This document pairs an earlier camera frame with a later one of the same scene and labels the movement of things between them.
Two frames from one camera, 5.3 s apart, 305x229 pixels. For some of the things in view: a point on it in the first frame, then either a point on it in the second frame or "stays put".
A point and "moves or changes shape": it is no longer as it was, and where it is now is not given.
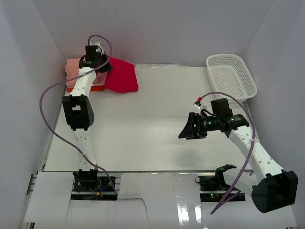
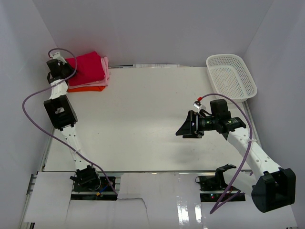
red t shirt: [122, 78] moves or changes shape
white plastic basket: [228, 74] stays put
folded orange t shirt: [93, 88] stays put
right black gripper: [191, 132] stays put
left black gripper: [108, 67] to [73, 72]
